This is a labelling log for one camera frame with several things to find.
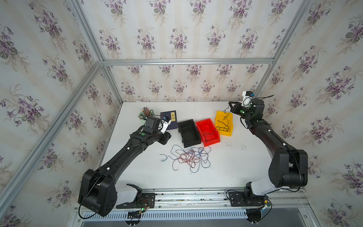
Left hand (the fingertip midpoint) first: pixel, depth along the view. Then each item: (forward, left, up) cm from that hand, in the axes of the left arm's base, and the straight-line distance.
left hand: (168, 135), depth 83 cm
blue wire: (-9, -3, -12) cm, 15 cm away
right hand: (+16, -38, +11) cm, 43 cm away
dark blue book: (+26, -1, -14) cm, 30 cm away
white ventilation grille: (-38, +21, -16) cm, 46 cm away
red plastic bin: (+9, -28, -14) cm, 33 cm away
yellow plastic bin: (+18, -40, -13) cm, 46 cm away
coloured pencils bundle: (+19, +17, -1) cm, 25 cm away
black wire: (+15, -42, -10) cm, 46 cm away
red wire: (-8, -13, -14) cm, 21 cm away
